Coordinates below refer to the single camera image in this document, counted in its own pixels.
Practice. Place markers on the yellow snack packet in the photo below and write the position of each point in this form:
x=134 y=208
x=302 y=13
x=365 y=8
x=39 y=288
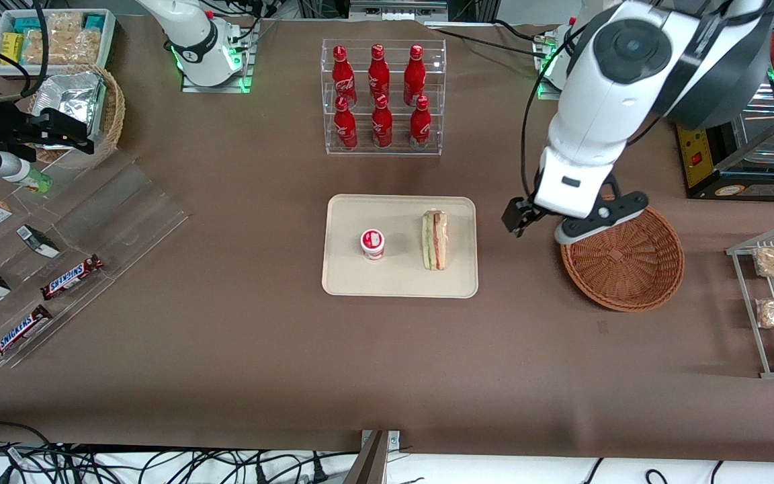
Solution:
x=11 y=48

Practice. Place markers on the white plastic bin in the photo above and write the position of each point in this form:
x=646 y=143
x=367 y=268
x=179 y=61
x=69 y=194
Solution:
x=108 y=47

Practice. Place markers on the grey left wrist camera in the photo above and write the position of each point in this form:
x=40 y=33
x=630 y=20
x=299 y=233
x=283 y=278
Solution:
x=602 y=215

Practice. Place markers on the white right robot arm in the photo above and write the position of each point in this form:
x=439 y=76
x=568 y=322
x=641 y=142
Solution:
x=192 y=33

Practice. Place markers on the clear bag of cookies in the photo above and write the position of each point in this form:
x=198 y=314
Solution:
x=84 y=46
x=44 y=47
x=64 y=22

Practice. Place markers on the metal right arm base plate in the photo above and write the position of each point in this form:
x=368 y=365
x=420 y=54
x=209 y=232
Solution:
x=246 y=67

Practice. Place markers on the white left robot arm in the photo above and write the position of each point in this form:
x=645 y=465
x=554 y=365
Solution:
x=615 y=87

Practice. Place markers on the brown wicker basket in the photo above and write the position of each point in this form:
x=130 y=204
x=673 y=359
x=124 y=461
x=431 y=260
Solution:
x=622 y=269

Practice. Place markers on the metal camera post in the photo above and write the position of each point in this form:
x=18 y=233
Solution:
x=370 y=464

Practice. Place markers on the silver foil bag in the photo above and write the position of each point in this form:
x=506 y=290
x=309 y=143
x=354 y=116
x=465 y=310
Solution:
x=74 y=91

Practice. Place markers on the small green bottle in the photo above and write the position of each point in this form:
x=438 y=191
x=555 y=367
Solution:
x=37 y=181

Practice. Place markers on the small red white cup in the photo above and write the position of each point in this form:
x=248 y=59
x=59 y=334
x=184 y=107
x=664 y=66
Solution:
x=372 y=245

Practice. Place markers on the light wicker basket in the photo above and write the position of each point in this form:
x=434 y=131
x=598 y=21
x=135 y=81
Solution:
x=115 y=114

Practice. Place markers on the aluminium frame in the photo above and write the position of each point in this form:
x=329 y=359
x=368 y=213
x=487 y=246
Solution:
x=397 y=10

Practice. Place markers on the beige plastic tray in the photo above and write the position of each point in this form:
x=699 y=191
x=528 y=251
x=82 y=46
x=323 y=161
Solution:
x=400 y=279

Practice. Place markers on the red cola bottle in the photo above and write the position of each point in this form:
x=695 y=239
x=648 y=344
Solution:
x=345 y=128
x=381 y=126
x=378 y=70
x=342 y=74
x=414 y=72
x=420 y=128

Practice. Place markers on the triangle sandwich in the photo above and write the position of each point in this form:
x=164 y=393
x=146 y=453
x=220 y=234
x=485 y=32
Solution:
x=435 y=242

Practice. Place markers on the clear acrylic stepped stand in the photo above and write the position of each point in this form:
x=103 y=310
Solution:
x=125 y=215

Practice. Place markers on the clear acrylic bottle rack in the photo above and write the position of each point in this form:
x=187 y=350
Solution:
x=437 y=101

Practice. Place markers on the black food warmer appliance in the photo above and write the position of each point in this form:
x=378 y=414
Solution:
x=750 y=178

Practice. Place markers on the teal snack packet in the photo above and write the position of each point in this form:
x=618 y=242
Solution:
x=94 y=22
x=26 y=25

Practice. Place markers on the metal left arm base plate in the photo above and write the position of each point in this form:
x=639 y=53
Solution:
x=543 y=91

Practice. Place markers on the Snickers chocolate bar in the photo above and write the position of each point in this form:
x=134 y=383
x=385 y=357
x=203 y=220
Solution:
x=19 y=333
x=71 y=277

